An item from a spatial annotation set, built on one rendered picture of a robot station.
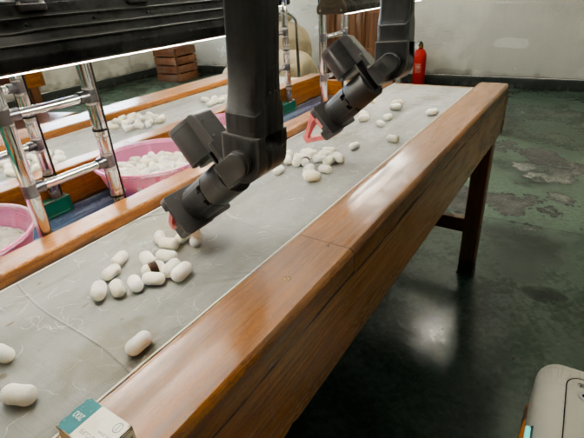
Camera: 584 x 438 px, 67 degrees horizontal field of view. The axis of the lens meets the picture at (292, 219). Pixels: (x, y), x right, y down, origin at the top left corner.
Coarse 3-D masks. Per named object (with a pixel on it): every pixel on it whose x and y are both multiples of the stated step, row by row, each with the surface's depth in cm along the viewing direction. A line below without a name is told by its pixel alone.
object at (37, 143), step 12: (12, 84) 87; (24, 84) 90; (24, 96) 89; (24, 120) 91; (36, 120) 93; (36, 132) 93; (24, 144) 92; (36, 144) 93; (0, 156) 88; (36, 156) 95; (48, 156) 96; (48, 168) 96; (60, 192) 100; (48, 204) 98; (60, 204) 100; (72, 204) 102; (48, 216) 98
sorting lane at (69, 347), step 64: (320, 128) 127; (384, 128) 123; (256, 192) 90; (320, 192) 88; (192, 256) 69; (256, 256) 68; (0, 320) 58; (64, 320) 58; (128, 320) 57; (192, 320) 56; (0, 384) 48; (64, 384) 48
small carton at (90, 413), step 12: (84, 408) 39; (96, 408) 39; (72, 420) 38; (84, 420) 38; (96, 420) 38; (108, 420) 38; (120, 420) 38; (60, 432) 38; (72, 432) 37; (84, 432) 37; (96, 432) 37; (108, 432) 37; (120, 432) 37; (132, 432) 38
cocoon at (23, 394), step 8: (8, 384) 46; (16, 384) 46; (24, 384) 46; (0, 392) 45; (8, 392) 45; (16, 392) 45; (24, 392) 45; (32, 392) 45; (0, 400) 45; (8, 400) 45; (16, 400) 44; (24, 400) 45; (32, 400) 45
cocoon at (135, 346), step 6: (144, 330) 52; (138, 336) 51; (144, 336) 51; (150, 336) 52; (132, 342) 50; (138, 342) 50; (144, 342) 51; (150, 342) 52; (126, 348) 50; (132, 348) 50; (138, 348) 50; (132, 354) 50; (138, 354) 51
